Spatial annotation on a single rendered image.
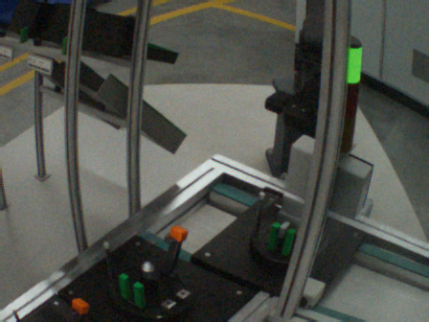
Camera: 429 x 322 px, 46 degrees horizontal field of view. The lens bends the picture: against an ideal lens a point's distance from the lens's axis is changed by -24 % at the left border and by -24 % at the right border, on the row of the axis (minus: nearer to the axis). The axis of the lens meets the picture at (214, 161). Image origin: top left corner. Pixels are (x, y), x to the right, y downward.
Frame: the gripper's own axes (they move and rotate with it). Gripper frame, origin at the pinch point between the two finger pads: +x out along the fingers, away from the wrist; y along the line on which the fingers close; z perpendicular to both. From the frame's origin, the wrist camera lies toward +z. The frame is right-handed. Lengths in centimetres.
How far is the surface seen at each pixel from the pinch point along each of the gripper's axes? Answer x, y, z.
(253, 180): 9.0, -7.8, 6.9
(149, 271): 0.8, -0.8, 47.5
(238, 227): 7.9, -1.4, 21.9
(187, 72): 106, -168, -199
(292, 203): -2.7, 8.6, 24.1
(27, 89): 105, -254, -117
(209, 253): 7.8, -1.3, 31.0
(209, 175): 9.0, -14.9, 10.8
